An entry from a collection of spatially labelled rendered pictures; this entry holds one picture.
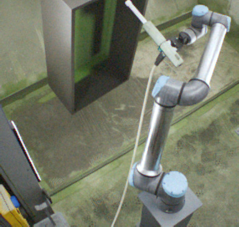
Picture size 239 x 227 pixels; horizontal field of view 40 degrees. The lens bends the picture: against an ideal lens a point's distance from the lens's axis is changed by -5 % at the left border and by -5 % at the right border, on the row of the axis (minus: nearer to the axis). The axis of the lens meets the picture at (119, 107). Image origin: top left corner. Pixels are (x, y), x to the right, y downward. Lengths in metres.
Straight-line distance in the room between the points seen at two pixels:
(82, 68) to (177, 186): 1.50
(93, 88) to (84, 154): 0.59
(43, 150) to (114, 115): 0.75
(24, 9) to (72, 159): 1.53
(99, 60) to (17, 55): 0.85
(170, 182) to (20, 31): 2.16
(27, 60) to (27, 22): 0.38
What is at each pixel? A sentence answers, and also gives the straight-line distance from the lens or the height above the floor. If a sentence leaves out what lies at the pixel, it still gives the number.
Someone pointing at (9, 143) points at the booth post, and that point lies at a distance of 1.84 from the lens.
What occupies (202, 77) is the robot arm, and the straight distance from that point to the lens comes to 1.72.
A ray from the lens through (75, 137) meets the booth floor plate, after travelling 3.17.
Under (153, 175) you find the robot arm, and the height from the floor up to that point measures 0.93.
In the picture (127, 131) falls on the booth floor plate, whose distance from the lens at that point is 3.17.
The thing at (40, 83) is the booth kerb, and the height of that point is 0.11.
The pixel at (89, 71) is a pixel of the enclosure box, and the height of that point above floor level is 0.51.
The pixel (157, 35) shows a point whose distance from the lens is 1.92.
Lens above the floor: 2.68
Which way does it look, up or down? 52 degrees down
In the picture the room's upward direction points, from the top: 2 degrees counter-clockwise
